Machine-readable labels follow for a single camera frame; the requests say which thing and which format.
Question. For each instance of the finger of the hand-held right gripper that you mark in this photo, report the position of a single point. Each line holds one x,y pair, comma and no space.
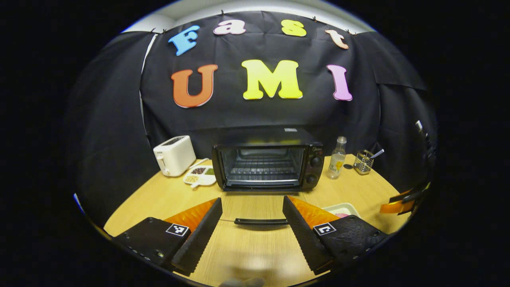
412,193
396,207

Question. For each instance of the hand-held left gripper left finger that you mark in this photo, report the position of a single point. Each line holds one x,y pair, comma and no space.
203,233

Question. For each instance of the white divided snack dish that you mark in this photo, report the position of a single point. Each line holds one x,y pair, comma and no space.
199,175

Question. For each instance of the metal mesh holder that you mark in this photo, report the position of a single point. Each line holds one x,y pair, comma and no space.
362,163

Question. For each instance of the black electric oven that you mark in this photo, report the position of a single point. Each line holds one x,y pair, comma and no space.
310,163

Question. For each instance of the clear glass bottle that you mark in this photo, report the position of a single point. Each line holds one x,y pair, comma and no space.
336,161

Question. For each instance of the white toaster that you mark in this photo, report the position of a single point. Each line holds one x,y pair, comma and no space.
175,155

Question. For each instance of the black bottle cap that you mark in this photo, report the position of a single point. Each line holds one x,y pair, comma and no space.
348,166

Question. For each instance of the cream square plate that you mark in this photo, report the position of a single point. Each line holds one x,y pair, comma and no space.
338,208

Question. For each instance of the black backdrop cloth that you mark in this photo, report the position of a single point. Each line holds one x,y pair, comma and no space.
255,115

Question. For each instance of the pink meat slice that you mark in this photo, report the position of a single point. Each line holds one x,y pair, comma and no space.
342,215

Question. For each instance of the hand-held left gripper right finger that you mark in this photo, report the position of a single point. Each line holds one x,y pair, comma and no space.
303,233

